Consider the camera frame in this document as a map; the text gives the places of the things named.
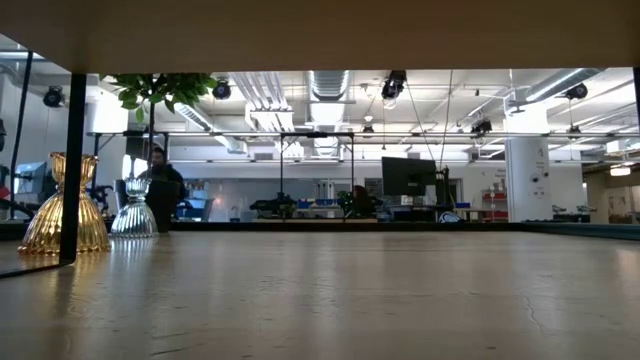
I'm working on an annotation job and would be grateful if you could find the amber ribbed glass candle holder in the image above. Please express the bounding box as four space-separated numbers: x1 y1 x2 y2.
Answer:
17 152 112 258

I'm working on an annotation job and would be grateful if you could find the clear ribbed glass candle holder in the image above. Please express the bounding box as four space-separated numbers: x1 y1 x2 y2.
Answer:
109 177 160 240

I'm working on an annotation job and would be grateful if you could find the large black display screen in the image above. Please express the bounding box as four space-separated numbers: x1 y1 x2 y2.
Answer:
380 156 437 197

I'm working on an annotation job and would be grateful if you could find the black plant pot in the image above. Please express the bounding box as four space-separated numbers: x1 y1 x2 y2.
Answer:
144 180 182 235

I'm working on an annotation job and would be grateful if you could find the person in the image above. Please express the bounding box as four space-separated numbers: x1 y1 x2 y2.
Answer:
137 145 189 211

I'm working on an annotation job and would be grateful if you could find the red storage shelf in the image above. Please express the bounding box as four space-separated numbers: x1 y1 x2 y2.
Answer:
481 188 509 221

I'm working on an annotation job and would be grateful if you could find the green artificial plant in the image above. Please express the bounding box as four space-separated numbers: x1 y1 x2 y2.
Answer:
98 73 220 184

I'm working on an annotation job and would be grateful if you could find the white round column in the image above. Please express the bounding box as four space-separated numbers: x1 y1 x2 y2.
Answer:
503 107 551 223

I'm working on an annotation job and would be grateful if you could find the black shelf support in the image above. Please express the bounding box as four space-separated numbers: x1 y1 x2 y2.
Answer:
630 68 640 151
0 73 88 280

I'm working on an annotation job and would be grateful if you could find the small desk monitor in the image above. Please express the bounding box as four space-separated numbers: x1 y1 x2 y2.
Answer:
14 160 49 194

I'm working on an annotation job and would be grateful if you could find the black metal rig frame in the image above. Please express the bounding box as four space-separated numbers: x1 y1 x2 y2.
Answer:
278 131 355 201

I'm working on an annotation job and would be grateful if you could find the silver ventilation duct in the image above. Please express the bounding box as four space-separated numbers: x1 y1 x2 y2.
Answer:
305 69 352 104

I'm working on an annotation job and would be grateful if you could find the black aluminium table frame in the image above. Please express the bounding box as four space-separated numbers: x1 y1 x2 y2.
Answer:
0 219 640 244

